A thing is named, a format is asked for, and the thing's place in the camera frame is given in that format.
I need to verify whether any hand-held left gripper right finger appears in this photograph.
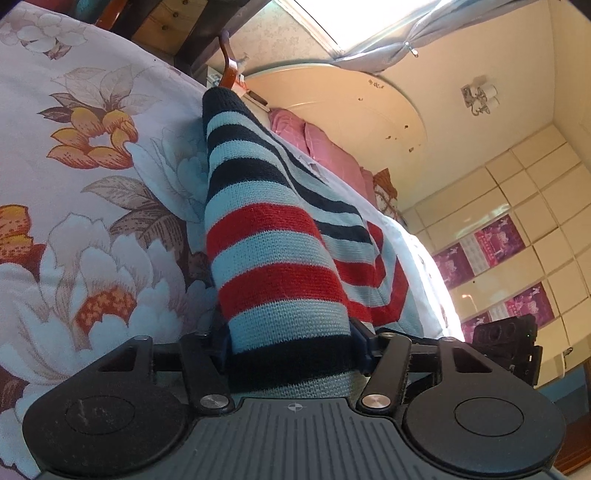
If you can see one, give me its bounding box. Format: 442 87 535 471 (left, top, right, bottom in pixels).
348 320 502 411

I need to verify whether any window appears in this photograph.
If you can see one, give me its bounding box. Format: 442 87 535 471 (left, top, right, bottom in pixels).
274 0 445 57

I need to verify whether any metal wall lamp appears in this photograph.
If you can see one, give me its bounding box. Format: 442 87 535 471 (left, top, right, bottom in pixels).
459 83 502 119

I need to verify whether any pink pillow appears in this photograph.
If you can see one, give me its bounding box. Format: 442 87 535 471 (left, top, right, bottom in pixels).
268 108 309 149
302 122 376 190

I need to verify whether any round cream headboard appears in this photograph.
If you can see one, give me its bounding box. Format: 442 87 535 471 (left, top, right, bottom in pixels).
242 62 428 186

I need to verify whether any purple wall calendar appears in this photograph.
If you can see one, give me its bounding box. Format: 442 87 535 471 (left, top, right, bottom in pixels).
461 281 555 343
433 214 527 289

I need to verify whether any grey curtain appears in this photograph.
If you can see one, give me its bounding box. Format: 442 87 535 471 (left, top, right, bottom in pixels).
332 0 491 75

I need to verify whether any wooden drawer cabinet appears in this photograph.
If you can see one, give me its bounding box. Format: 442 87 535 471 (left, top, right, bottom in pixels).
131 0 209 47

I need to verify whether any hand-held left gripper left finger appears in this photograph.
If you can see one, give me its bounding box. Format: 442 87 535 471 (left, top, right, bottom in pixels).
88 318 236 414

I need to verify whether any brown patterned pillow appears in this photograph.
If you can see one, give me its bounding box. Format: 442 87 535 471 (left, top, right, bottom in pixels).
372 168 408 228

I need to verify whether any floral bed quilt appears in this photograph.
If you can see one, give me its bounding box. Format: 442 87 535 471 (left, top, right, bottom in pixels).
0 0 465 480

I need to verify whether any striped knit sweater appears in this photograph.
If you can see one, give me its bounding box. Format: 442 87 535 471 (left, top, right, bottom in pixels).
201 85 428 400

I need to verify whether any cream panelled wardrobe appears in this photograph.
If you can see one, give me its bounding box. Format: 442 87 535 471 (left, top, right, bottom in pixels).
401 122 591 385

